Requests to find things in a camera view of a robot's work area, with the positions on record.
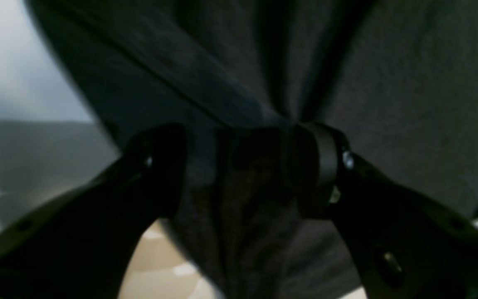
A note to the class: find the black t-shirt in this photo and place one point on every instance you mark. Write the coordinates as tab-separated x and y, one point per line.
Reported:
398	77

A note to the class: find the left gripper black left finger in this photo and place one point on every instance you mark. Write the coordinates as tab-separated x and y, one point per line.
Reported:
79	245

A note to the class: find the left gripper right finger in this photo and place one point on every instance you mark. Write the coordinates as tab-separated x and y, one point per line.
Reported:
403	244

